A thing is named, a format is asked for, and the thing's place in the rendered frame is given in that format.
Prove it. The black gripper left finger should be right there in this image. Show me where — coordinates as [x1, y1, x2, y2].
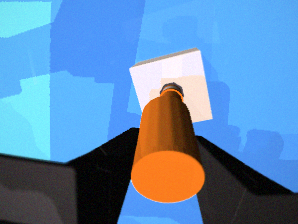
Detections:
[0, 127, 140, 224]

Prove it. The white square block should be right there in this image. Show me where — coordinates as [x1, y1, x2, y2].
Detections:
[129, 47, 212, 123]

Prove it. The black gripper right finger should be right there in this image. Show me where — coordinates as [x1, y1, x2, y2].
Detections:
[196, 135, 298, 224]

